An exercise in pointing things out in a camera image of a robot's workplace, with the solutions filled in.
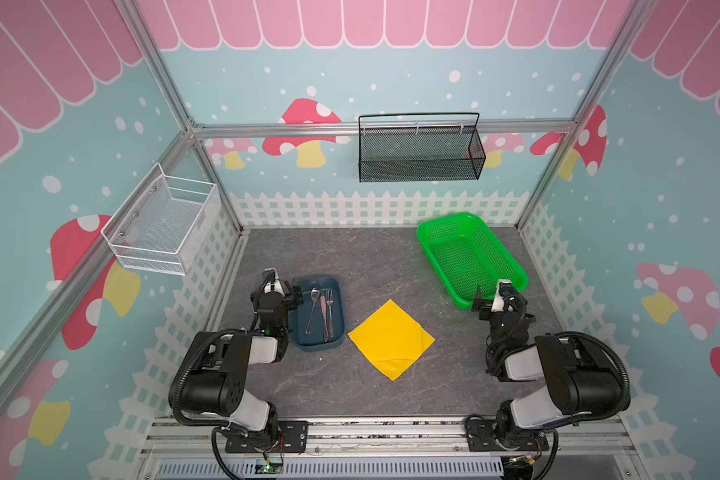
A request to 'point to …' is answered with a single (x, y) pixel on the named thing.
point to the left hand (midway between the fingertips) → (281, 286)
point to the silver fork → (329, 302)
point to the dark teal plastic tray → (319, 322)
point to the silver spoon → (315, 293)
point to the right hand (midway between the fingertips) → (496, 287)
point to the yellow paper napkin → (393, 339)
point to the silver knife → (325, 324)
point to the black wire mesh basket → (419, 147)
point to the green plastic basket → (464, 253)
